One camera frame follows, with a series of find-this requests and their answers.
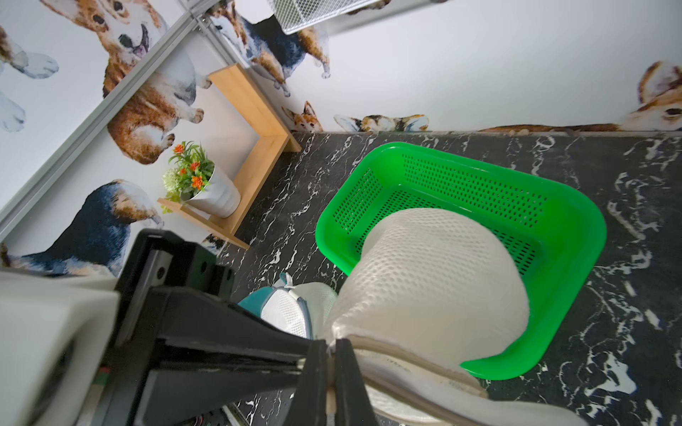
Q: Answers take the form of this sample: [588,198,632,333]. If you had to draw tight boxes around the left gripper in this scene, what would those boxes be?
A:
[93,229,310,425]

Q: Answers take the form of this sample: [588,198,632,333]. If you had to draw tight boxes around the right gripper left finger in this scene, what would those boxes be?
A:
[283,340,329,426]

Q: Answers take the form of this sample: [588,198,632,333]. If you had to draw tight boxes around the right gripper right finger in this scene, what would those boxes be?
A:
[335,339,378,426]

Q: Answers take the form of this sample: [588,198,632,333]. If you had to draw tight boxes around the green work glove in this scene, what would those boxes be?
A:
[237,273,293,318]

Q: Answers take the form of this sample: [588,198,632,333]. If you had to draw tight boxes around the potted orange flowers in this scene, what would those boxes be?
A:
[162,141,241,218]

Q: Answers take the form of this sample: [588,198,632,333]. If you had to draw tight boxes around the wooden shelf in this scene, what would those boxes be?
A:
[158,64,301,250]

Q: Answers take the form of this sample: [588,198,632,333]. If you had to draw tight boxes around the green plastic basket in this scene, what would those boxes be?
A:
[315,142,607,381]

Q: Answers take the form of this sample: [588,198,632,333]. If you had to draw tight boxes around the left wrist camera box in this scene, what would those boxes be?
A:
[1,268,120,425]

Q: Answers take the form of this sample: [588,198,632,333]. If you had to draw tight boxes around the white wire wall basket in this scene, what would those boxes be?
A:
[267,0,375,35]

